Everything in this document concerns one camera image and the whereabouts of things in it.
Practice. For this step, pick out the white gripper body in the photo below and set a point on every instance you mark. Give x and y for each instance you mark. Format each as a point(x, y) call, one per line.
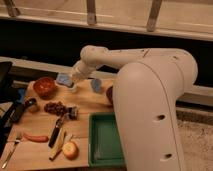
point(78, 72)

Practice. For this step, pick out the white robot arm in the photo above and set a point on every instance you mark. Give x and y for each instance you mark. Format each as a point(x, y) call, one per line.
point(145, 92)

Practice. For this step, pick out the blue cup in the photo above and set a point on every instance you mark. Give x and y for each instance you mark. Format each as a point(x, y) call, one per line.
point(96, 85)

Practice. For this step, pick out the dark red round object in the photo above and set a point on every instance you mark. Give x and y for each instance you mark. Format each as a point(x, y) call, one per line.
point(109, 94)

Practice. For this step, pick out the red bowl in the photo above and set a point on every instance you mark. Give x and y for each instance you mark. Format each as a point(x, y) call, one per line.
point(44, 87)

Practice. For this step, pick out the small dark metal object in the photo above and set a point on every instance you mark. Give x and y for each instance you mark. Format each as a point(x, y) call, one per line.
point(73, 113)

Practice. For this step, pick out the purple grape bunch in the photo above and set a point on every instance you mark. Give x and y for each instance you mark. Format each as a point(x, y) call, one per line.
point(55, 108)

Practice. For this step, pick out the small dark jar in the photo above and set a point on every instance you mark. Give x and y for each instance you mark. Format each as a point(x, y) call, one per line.
point(31, 105)

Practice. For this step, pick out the black spatula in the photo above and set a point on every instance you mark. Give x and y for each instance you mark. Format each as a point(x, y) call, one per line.
point(13, 114)

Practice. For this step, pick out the green tray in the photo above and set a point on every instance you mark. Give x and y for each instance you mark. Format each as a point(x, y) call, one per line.
point(104, 147)

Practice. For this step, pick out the red yellow apple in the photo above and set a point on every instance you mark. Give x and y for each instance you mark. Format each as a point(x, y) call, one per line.
point(70, 150)

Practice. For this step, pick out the red sausage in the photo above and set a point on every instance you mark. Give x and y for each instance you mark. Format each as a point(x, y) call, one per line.
point(38, 139)

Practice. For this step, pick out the silver fork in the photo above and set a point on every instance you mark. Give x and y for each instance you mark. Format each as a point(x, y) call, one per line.
point(16, 142)

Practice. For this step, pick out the black handled knife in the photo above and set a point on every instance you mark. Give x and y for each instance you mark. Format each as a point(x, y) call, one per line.
point(58, 126)

